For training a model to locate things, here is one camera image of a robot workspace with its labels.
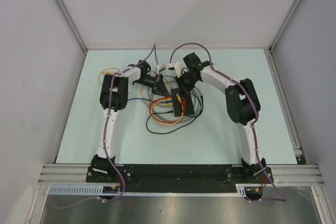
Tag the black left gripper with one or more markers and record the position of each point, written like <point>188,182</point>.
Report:
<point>159,88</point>

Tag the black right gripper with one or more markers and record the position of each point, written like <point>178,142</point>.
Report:
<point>185,89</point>

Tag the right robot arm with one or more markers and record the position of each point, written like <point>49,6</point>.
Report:
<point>242,105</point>

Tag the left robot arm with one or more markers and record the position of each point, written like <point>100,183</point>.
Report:
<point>113,99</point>

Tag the black network switch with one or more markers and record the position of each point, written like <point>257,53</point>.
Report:
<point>182,104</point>

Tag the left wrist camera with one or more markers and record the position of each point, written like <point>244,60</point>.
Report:
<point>160,67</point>

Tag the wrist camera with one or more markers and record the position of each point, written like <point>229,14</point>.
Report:
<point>160,67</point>
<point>177,67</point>

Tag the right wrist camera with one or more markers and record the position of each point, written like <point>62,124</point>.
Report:
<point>177,67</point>

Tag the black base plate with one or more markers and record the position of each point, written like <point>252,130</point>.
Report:
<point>189,179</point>

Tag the grey cable duct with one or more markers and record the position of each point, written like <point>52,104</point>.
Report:
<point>99,190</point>

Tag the aluminium frame rail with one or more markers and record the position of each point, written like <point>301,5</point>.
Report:
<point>284,175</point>

